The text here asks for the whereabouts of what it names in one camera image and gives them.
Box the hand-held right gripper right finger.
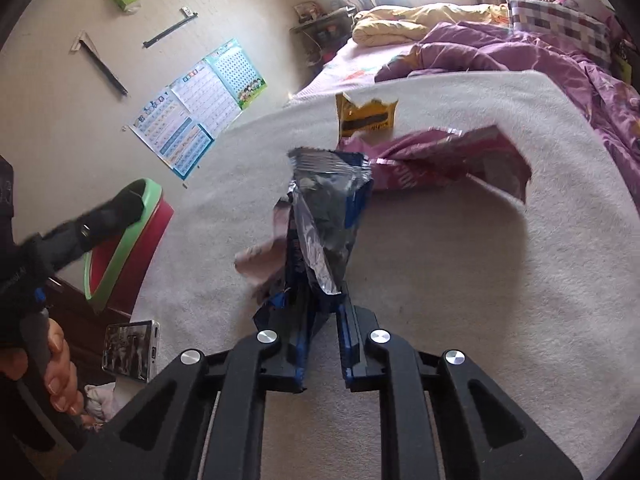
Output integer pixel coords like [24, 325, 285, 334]
[335, 282, 583, 480]

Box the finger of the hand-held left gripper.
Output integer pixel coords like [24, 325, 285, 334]
[42, 191, 147, 273]

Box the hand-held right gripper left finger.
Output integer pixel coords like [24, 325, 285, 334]
[60, 310, 308, 480]

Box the red basin with green rim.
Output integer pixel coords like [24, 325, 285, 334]
[82, 178, 175, 309]

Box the blue and silver snack wrapper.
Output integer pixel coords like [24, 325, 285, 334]
[252, 146, 375, 395]

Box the person's left hand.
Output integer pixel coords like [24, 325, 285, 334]
[0, 317, 85, 416]

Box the pale pink wrapper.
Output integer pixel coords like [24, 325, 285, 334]
[234, 240, 291, 306]

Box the smartphone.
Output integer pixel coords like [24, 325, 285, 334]
[102, 320, 162, 382]

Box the white blanket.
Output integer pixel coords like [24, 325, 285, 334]
[112, 70, 640, 480]

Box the floral cloth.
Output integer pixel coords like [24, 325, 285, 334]
[82, 380, 151, 428]

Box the purple snack wrapper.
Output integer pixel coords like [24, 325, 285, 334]
[337, 126, 533, 205]

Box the torn yellow packet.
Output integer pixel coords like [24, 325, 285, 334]
[335, 92, 399, 143]

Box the bed with patterned sheet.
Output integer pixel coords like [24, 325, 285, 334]
[285, 35, 426, 106]

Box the small metal desk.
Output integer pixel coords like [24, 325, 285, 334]
[290, 5, 358, 68]

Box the yellow quilt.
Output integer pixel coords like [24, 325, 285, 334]
[352, 2, 511, 47]

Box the purple quilt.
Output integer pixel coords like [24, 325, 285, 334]
[375, 20, 640, 201]

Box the checked pillow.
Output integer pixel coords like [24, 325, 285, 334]
[504, 0, 613, 68]

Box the blue wall poster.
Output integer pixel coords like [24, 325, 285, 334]
[129, 85, 216, 181]

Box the dark wall bracket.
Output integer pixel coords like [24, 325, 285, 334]
[70, 30, 129, 97]

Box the white chart wall poster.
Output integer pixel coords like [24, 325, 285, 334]
[170, 62, 241, 133]

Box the green wall poster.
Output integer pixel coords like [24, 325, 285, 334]
[205, 37, 268, 111]

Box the metal wall rail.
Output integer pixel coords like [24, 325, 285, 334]
[142, 7, 198, 50]

